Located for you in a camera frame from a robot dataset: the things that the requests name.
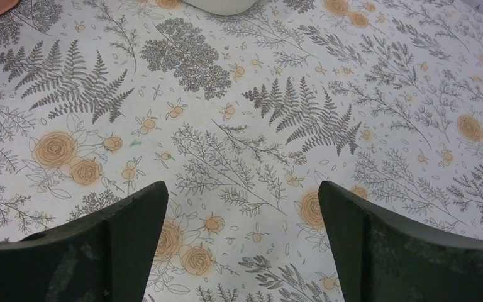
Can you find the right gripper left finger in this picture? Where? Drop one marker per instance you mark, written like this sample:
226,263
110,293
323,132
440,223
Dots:
104,256

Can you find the floral table mat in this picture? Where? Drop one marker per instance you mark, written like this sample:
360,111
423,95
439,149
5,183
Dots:
242,117

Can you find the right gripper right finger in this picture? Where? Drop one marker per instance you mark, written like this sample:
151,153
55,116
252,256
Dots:
383,256

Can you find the white vegetable tray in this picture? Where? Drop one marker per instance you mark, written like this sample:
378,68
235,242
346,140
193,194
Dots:
222,7

